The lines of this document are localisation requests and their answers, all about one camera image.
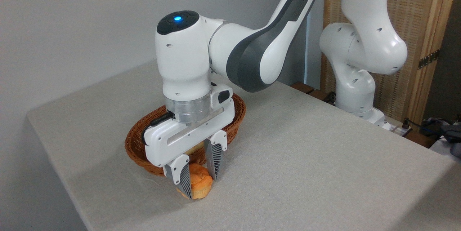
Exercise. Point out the dark metal screen hinge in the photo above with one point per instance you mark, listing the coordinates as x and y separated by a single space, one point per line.
428 59

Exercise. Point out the round orange bread bun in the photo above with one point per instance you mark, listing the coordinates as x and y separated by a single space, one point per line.
201 182

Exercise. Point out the beige tablecloth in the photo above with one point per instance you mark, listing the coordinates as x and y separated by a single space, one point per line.
306 169

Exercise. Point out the long braided bread loaf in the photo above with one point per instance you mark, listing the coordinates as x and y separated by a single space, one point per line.
196 148

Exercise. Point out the white power strip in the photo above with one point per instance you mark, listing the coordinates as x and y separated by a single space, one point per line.
399 130

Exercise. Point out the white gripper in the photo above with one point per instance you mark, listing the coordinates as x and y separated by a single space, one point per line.
173 141

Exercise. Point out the wooden woven folding screen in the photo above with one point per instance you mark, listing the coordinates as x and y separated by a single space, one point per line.
414 14

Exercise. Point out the brown wicker oval basket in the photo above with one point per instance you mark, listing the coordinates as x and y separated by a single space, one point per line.
135 144

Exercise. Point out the dark grey bundled bag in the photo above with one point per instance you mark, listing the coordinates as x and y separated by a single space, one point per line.
452 135

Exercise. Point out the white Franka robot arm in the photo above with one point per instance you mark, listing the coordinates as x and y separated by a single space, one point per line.
183 65

